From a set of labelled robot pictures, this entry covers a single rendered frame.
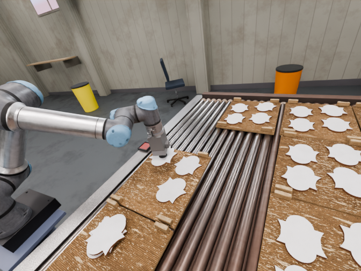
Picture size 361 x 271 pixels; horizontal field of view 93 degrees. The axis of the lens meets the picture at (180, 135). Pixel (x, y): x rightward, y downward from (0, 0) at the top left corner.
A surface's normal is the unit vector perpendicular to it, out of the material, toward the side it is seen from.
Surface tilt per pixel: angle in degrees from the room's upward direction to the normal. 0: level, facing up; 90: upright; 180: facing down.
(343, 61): 90
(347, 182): 0
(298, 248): 0
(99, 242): 0
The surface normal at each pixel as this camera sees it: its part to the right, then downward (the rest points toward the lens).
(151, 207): -0.18, -0.82
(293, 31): -0.36, 0.58
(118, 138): 0.11, 0.52
